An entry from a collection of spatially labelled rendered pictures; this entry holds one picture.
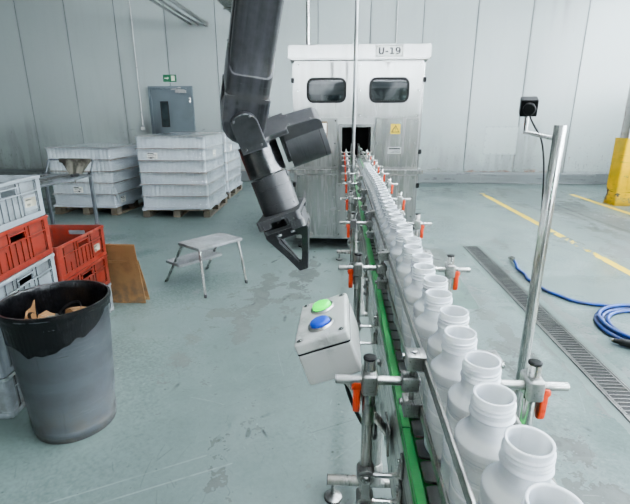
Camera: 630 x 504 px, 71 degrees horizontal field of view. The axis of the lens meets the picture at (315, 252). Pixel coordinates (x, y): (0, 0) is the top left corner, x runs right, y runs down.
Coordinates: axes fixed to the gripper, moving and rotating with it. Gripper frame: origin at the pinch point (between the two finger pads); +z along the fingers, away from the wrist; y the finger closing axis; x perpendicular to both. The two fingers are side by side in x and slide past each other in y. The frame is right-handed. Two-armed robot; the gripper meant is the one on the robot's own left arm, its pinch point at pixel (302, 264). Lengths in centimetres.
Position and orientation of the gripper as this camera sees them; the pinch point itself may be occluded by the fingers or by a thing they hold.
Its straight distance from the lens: 68.6
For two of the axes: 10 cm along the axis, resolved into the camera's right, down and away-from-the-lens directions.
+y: 0.5, -2.9, 9.5
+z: 3.3, 9.1, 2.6
